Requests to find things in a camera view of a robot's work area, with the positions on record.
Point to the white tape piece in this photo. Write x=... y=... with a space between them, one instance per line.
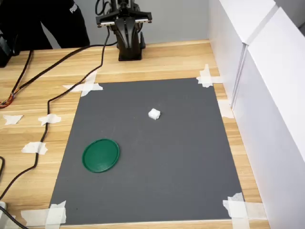
x=56 y=214
x=226 y=108
x=50 y=119
x=238 y=210
x=12 y=119
x=206 y=78
x=88 y=86
x=34 y=148

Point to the round green lid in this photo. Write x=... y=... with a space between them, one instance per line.
x=101 y=155

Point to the small white adapter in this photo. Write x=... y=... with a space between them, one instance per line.
x=2 y=204

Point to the dark grey mat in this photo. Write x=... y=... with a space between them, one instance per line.
x=155 y=167

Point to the person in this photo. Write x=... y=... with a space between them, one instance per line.
x=59 y=23

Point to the white partition panel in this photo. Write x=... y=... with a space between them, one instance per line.
x=226 y=35
x=274 y=119

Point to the black case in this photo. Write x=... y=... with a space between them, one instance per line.
x=6 y=52

